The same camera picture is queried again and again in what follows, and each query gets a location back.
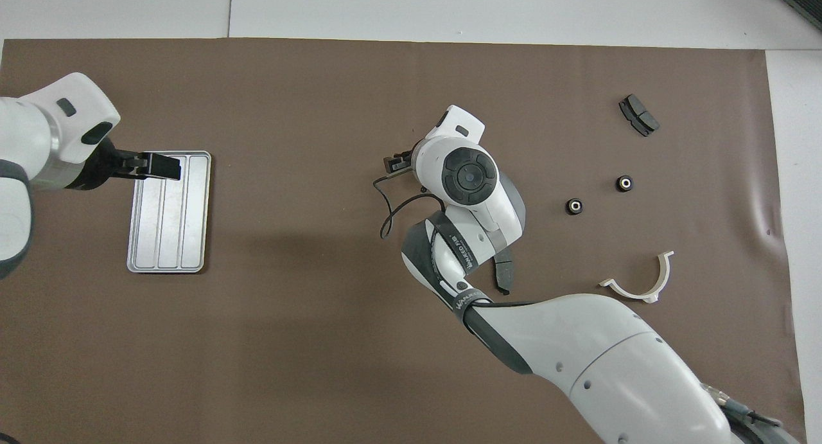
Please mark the long dark grey brake pad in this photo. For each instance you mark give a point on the long dark grey brake pad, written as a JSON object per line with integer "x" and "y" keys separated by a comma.
{"x": 506, "y": 274}

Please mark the brown paper table mat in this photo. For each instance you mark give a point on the brown paper table mat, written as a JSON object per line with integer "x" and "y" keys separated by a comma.
{"x": 289, "y": 335}

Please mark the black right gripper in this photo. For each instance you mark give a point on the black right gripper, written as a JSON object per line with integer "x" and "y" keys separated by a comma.
{"x": 408, "y": 161}

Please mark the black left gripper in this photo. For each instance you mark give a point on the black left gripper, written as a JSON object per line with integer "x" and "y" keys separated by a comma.
{"x": 112, "y": 166}

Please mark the silver metal tray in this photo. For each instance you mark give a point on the silver metal tray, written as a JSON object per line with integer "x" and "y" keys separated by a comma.
{"x": 170, "y": 225}

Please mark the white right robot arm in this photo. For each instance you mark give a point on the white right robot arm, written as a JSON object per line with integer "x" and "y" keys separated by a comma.
{"x": 578, "y": 360}

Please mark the black bearing gear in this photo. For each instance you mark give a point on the black bearing gear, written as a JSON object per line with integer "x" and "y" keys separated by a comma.
{"x": 625, "y": 184}
{"x": 574, "y": 206}

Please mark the short dark grey brake pad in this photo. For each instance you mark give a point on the short dark grey brake pad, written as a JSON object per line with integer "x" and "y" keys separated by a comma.
{"x": 639, "y": 115}

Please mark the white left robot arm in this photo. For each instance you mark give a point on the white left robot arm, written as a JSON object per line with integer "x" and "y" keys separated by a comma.
{"x": 32, "y": 142}

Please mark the white curved plastic bracket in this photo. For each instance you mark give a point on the white curved plastic bracket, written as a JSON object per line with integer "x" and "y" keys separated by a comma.
{"x": 665, "y": 270}

